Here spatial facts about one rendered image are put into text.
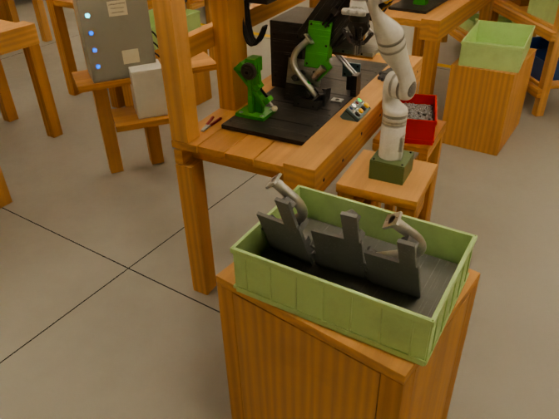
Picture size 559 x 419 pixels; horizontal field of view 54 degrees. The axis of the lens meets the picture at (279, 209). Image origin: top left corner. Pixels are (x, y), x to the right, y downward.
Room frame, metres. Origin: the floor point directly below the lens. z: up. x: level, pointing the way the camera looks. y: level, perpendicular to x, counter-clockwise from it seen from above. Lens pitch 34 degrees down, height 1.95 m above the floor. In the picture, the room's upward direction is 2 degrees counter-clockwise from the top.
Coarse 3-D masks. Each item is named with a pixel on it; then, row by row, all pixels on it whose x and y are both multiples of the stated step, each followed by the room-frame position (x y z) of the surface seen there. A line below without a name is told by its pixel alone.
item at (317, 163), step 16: (416, 64) 3.04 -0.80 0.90; (416, 80) 3.07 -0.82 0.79; (368, 96) 2.57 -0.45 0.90; (368, 112) 2.38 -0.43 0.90; (320, 128) 2.22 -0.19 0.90; (336, 128) 2.21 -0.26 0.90; (352, 128) 2.21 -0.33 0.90; (368, 128) 2.37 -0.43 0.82; (304, 144) 2.07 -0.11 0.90; (320, 144) 2.06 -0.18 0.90; (336, 144) 2.06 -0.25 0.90; (352, 144) 2.19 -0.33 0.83; (288, 160) 1.93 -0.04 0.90; (304, 160) 1.92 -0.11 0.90; (320, 160) 1.92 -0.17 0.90; (336, 160) 2.03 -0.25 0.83; (288, 176) 1.90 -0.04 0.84; (304, 176) 1.86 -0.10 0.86; (320, 176) 1.89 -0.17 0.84; (336, 176) 2.04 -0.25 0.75
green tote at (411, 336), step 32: (320, 192) 1.58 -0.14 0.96; (256, 224) 1.40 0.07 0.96; (416, 224) 1.40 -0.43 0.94; (256, 256) 1.24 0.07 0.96; (448, 256) 1.34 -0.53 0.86; (256, 288) 1.25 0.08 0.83; (288, 288) 1.19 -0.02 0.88; (320, 288) 1.13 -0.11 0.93; (448, 288) 1.09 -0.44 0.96; (320, 320) 1.13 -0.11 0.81; (352, 320) 1.08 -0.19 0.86; (384, 320) 1.03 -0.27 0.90; (416, 320) 0.99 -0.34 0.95; (416, 352) 0.98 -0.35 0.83
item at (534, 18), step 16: (496, 0) 5.28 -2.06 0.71; (512, 0) 5.11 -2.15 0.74; (528, 0) 4.97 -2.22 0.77; (544, 0) 4.55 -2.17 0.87; (496, 16) 5.30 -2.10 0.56; (512, 16) 4.84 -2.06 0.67; (528, 16) 4.69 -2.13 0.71; (544, 16) 4.50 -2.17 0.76; (464, 32) 5.81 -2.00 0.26; (544, 32) 4.33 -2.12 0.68; (544, 48) 5.11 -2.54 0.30; (544, 64) 4.30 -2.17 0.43; (544, 80) 4.24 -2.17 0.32; (544, 96) 4.24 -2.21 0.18
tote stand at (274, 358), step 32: (224, 288) 1.35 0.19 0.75; (224, 320) 1.36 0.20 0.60; (256, 320) 1.26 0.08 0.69; (288, 320) 1.18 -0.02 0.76; (448, 320) 1.16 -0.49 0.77; (256, 352) 1.27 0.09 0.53; (288, 352) 1.18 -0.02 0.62; (320, 352) 1.11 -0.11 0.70; (352, 352) 1.04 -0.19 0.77; (384, 352) 1.02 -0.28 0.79; (448, 352) 1.21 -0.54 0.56; (256, 384) 1.27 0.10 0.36; (288, 384) 1.18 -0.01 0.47; (320, 384) 1.10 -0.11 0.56; (352, 384) 1.04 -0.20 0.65; (384, 384) 0.97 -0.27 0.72; (416, 384) 1.01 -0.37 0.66; (448, 384) 1.28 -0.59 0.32; (256, 416) 1.28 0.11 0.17; (288, 416) 1.19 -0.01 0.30; (320, 416) 1.10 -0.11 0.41; (352, 416) 1.03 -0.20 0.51; (384, 416) 0.97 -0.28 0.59; (416, 416) 1.05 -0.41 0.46
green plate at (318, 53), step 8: (312, 24) 2.58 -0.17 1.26; (320, 24) 2.56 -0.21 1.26; (312, 32) 2.57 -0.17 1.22; (320, 32) 2.55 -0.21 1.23; (328, 32) 2.53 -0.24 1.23; (320, 40) 2.54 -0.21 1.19; (328, 40) 2.52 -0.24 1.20; (312, 48) 2.55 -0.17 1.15; (320, 48) 2.53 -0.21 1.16; (328, 48) 2.51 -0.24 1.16; (312, 56) 2.54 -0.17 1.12; (320, 56) 2.52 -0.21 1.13; (328, 56) 2.51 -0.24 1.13; (304, 64) 2.54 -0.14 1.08; (312, 64) 2.53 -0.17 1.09; (320, 64) 2.51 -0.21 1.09
